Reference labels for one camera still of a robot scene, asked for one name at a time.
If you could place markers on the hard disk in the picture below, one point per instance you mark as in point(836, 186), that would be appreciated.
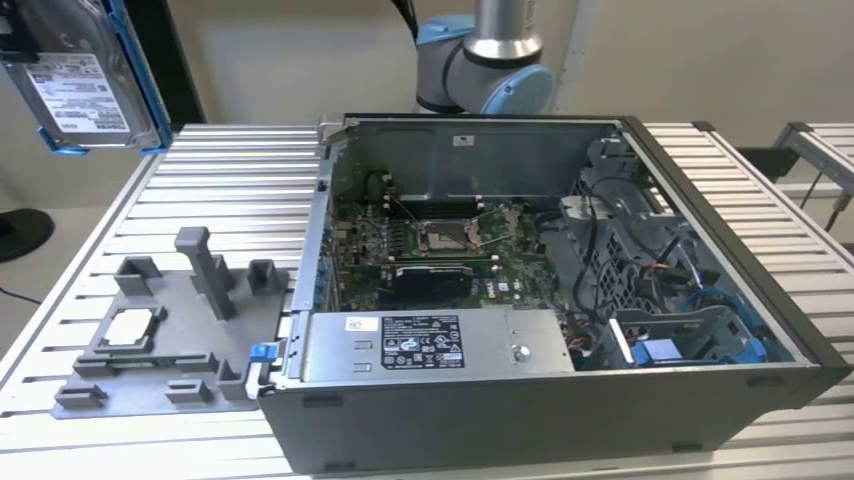
point(74, 90)

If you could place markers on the black box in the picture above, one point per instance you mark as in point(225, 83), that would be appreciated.
point(768, 162)

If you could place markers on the grey disk bay cage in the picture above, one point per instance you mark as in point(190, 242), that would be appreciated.
point(601, 260)

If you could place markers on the grey parts rack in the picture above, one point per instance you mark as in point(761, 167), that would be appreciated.
point(168, 340)

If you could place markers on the black round stand base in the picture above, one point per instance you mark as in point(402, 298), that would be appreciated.
point(23, 235)

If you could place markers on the black upright post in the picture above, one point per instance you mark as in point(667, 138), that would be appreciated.
point(181, 60)

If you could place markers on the thin metal locking lever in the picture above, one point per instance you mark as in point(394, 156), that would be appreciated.
point(408, 209)

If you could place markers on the grey power supply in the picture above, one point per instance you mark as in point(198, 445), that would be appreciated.
point(494, 345)

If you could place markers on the blue case latch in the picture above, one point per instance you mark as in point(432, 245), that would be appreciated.
point(262, 352)

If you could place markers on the CPU socket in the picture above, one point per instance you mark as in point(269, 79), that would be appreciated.
point(446, 237)

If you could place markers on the black graphics card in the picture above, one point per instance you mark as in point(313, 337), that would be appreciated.
point(433, 282)

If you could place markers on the green motherboard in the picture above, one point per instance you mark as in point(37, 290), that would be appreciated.
point(521, 270)

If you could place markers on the silver CPU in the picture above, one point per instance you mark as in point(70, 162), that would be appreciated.
point(133, 327)

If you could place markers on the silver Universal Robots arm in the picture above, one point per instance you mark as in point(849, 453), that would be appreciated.
point(490, 30)

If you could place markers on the black open PC case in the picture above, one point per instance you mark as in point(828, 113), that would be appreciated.
point(508, 425)

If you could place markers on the aluminium side table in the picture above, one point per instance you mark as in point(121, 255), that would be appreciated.
point(821, 145)

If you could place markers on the blue carrier in bay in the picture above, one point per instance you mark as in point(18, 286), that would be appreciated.
point(657, 352)

